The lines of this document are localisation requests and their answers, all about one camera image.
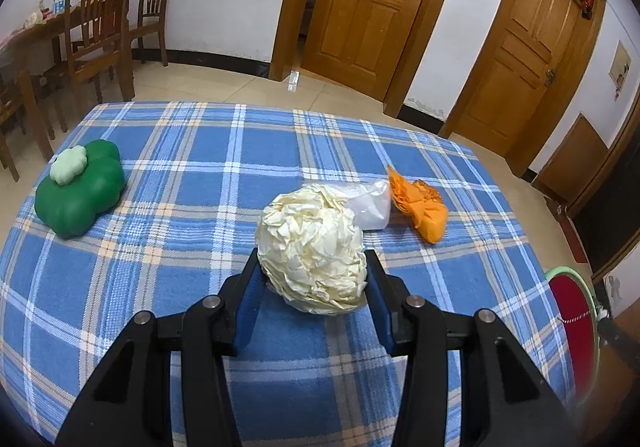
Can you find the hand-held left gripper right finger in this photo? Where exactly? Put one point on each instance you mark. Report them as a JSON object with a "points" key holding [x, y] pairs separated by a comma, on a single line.
{"points": [[382, 314]]}

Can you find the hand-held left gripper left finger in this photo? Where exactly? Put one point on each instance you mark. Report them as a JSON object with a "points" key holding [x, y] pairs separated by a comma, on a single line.
{"points": [[247, 314]]}

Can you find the large cream paper ball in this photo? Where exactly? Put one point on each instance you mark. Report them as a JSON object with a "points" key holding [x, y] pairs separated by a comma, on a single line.
{"points": [[310, 247]]}

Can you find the red bucket with green rim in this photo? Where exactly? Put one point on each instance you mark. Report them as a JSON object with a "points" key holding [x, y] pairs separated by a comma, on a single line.
{"points": [[570, 317]]}

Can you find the clear plastic bag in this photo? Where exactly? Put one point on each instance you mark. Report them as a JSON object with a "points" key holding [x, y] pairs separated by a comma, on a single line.
{"points": [[371, 207]]}

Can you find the orange crumpled paper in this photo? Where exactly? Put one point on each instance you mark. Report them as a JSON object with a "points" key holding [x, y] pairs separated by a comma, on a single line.
{"points": [[425, 213]]}

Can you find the blue plaid tablecloth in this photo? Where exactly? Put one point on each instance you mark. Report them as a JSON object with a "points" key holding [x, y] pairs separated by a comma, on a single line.
{"points": [[200, 187]]}

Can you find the red floor mat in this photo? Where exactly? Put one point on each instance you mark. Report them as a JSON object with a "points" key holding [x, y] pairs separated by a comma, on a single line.
{"points": [[575, 242]]}

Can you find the small wooden cabinet door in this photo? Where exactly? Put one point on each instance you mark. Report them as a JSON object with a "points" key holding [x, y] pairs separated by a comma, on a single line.
{"points": [[570, 159]]}

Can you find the dark wooden doorway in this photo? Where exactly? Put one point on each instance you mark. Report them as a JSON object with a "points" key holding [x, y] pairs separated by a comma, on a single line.
{"points": [[615, 214]]}

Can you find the wooden panel door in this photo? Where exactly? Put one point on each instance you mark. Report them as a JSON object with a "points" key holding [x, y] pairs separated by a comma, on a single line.
{"points": [[525, 52], [370, 2]]}

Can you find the wooden dining chair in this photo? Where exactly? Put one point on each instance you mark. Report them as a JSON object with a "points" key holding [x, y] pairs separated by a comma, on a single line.
{"points": [[97, 27], [155, 2], [10, 117]]}

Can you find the wooden dining table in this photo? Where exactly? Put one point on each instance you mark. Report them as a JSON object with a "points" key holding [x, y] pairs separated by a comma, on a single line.
{"points": [[35, 34]]}

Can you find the blue white carton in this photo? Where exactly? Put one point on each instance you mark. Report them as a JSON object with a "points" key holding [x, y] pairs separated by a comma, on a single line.
{"points": [[59, 5]]}

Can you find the small cream figure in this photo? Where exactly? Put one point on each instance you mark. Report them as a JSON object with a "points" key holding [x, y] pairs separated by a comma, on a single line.
{"points": [[33, 18]]}

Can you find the red door ornament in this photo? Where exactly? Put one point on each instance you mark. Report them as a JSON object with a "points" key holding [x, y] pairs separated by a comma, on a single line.
{"points": [[586, 9]]}

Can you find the beige wall panel box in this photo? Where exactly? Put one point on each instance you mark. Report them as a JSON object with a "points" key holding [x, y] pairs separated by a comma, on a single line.
{"points": [[620, 63]]}

